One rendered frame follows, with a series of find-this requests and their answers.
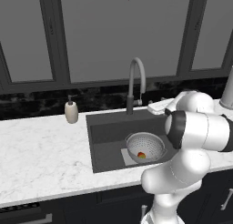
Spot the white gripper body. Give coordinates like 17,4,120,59
147,97,176,116

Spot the grey arched sink faucet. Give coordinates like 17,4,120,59
126,56,147,116

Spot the white perforated colander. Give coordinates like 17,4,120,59
124,131,168,165

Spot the pale square sink drain plate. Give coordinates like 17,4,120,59
120,147,141,168

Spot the dark grey sink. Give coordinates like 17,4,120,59
85,107,184,174

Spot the grey cylindrical container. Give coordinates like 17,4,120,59
218,65,233,111

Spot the dark framed window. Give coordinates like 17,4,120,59
0,0,233,96

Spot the cream soap dispenser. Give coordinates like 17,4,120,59
64,95,80,125

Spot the dark cupboard door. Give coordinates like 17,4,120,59
62,189,157,224
177,168,233,224

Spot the dark dishwasher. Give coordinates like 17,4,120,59
0,201,65,224

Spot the silver cupboard handle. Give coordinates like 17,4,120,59
220,188,233,212
140,204,148,224

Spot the silver dishwasher handle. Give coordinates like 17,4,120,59
16,213,54,224

